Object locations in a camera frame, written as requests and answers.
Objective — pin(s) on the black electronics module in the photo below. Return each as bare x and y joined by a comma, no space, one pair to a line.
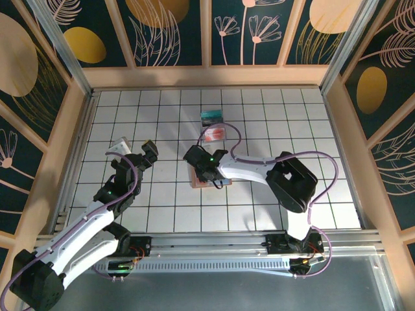
301,264
120,267

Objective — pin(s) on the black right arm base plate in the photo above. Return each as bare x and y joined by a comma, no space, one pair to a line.
275,243

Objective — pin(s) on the teal card stack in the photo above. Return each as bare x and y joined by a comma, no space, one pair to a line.
211,115

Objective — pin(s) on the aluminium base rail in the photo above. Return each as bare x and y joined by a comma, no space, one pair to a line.
207,241

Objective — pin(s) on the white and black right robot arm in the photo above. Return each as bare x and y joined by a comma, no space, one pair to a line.
246,168

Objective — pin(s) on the red and white card stack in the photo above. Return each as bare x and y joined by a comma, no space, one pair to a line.
215,133

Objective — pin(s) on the teal card packet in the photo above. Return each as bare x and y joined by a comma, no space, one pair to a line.
204,141

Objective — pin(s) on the aluminium frame post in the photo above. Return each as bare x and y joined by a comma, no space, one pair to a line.
348,45
61,45

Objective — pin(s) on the black card stack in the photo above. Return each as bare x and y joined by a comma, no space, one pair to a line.
210,122

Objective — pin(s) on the grey metal sheet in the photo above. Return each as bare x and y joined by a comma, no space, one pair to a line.
207,291

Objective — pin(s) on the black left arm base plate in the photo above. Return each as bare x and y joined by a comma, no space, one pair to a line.
142,246

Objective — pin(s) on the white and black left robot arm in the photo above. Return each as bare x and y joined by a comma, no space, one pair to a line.
81,226

